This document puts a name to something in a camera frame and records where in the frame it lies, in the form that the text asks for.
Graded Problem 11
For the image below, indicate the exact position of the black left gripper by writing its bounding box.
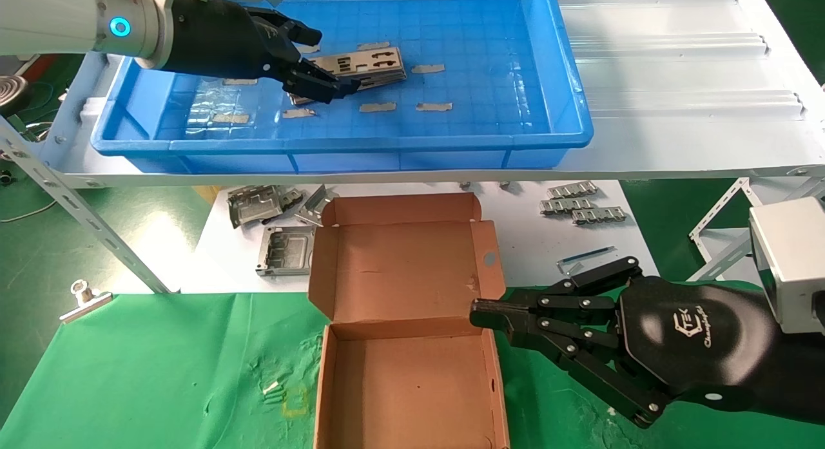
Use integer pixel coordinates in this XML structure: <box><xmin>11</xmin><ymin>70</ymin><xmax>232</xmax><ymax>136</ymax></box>
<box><xmin>158</xmin><ymin>0</ymin><xmax>363</xmax><ymax>106</ymax></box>

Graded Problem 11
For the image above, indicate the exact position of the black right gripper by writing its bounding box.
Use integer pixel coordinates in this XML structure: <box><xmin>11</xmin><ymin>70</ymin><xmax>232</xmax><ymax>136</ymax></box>
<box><xmin>471</xmin><ymin>256</ymin><xmax>784</xmax><ymax>429</ymax></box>

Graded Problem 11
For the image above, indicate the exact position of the blue plastic tray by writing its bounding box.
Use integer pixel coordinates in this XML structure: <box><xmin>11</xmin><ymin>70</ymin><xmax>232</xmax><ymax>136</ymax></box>
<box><xmin>90</xmin><ymin>0</ymin><xmax>595</xmax><ymax>175</ymax></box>

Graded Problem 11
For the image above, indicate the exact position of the brown cardboard box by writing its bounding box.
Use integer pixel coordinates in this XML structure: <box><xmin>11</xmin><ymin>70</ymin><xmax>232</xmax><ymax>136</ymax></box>
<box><xmin>308</xmin><ymin>193</ymin><xmax>511</xmax><ymax>449</ymax></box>

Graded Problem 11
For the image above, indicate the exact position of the thin blue metal rod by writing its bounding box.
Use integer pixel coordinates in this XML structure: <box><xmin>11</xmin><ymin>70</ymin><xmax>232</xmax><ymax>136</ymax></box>
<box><xmin>556</xmin><ymin>245</ymin><xmax>616</xmax><ymax>277</ymax></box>

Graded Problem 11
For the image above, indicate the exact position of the white lower shelf board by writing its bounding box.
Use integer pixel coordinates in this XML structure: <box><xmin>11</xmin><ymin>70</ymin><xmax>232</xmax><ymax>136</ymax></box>
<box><xmin>182</xmin><ymin>180</ymin><xmax>659</xmax><ymax>295</ymax></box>

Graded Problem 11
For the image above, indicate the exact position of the silver toothed metal strip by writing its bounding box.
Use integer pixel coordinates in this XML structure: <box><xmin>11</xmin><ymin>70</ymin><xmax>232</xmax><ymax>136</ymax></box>
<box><xmin>547</xmin><ymin>181</ymin><xmax>599</xmax><ymax>200</ymax></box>
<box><xmin>572</xmin><ymin>206</ymin><xmax>629</xmax><ymax>225</ymax></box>
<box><xmin>539</xmin><ymin>198</ymin><xmax>597</xmax><ymax>215</ymax></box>

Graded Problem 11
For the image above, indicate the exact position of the angled silver metal plate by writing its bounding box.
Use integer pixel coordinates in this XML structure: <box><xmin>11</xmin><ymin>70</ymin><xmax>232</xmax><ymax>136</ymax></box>
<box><xmin>295</xmin><ymin>185</ymin><xmax>339</xmax><ymax>227</ymax></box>

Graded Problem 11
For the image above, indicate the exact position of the white slotted side rack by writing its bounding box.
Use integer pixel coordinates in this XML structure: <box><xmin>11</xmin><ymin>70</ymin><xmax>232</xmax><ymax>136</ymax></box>
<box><xmin>688</xmin><ymin>177</ymin><xmax>825</xmax><ymax>282</ymax></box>

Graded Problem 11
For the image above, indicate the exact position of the white metal shelf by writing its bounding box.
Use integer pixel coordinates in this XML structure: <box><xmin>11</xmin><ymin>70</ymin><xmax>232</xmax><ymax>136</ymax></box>
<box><xmin>0</xmin><ymin>0</ymin><xmax>825</xmax><ymax>295</ymax></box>

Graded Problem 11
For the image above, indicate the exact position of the black round ribbed disc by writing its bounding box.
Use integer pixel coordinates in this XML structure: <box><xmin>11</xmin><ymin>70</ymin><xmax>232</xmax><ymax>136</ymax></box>
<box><xmin>0</xmin><ymin>75</ymin><xmax>30</xmax><ymax>115</ymax></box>

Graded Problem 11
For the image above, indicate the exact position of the silver binder clip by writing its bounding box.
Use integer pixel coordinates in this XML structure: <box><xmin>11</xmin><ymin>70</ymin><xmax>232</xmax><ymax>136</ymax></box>
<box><xmin>59</xmin><ymin>280</ymin><xmax>113</xmax><ymax>324</ymax></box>

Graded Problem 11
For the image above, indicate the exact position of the grey folded metal bracket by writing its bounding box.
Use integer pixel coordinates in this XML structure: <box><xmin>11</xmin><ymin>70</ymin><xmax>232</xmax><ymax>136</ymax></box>
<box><xmin>227</xmin><ymin>185</ymin><xmax>284</xmax><ymax>229</ymax></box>

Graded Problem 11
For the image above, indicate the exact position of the grey metal frame part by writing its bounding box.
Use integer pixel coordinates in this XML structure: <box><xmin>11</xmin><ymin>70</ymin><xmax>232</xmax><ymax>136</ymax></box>
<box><xmin>256</xmin><ymin>225</ymin><xmax>316</xmax><ymax>277</ymax></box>

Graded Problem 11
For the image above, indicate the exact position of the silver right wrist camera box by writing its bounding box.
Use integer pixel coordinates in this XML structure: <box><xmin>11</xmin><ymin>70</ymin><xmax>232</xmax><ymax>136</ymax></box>
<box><xmin>748</xmin><ymin>196</ymin><xmax>825</xmax><ymax>335</ymax></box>

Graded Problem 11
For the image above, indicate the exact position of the white floor cable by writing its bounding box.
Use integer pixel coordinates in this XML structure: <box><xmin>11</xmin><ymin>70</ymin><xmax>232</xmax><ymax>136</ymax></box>
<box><xmin>0</xmin><ymin>198</ymin><xmax>59</xmax><ymax>224</ymax></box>

